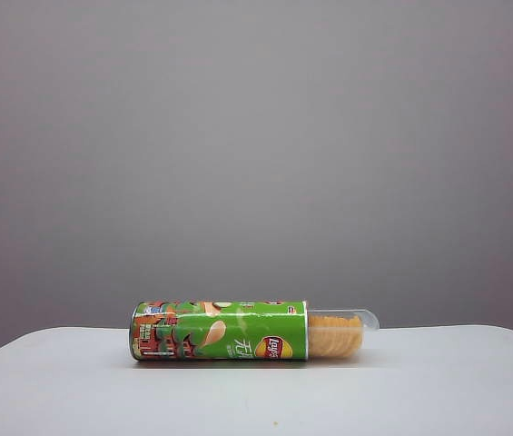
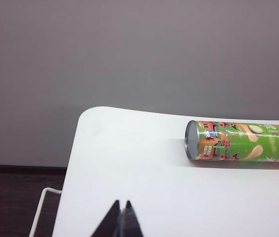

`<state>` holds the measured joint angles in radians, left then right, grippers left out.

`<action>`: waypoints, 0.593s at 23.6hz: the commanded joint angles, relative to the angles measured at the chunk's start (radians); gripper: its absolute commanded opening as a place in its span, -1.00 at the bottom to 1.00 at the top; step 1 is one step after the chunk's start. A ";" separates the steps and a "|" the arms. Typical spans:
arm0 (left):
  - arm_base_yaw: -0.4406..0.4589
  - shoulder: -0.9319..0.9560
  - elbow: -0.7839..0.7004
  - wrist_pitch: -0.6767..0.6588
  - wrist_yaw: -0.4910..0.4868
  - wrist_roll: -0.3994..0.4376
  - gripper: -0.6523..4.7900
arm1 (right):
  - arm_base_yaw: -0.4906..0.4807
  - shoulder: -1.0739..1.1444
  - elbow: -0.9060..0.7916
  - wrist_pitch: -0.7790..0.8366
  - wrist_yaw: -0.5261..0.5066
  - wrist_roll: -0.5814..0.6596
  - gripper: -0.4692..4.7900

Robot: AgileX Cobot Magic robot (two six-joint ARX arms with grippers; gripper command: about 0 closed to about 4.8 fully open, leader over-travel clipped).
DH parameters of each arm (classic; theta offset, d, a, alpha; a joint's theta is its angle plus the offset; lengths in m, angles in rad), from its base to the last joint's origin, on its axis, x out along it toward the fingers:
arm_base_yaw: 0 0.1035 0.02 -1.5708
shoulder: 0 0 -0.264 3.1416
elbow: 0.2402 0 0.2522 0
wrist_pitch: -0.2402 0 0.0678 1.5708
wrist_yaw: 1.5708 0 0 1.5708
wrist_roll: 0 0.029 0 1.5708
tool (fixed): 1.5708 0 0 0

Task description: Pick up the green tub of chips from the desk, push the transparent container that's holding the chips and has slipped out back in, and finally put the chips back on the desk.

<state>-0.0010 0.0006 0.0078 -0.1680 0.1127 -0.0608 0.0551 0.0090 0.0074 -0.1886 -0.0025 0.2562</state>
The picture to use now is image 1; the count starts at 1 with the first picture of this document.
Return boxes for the transparent plastic chip tray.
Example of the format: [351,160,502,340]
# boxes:
[306,307,381,359]

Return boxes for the green Lay's chip tub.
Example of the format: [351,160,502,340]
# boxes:
[130,298,312,369]

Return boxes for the stacked potato chips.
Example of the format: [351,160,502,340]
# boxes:
[308,313,366,358]

